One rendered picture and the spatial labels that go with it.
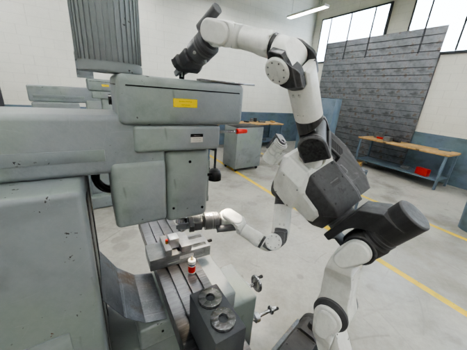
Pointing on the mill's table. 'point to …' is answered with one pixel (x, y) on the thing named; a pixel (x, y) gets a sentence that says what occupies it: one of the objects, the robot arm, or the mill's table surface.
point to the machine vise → (203, 247)
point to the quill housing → (185, 182)
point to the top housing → (174, 101)
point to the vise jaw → (184, 242)
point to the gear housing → (175, 137)
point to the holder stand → (215, 321)
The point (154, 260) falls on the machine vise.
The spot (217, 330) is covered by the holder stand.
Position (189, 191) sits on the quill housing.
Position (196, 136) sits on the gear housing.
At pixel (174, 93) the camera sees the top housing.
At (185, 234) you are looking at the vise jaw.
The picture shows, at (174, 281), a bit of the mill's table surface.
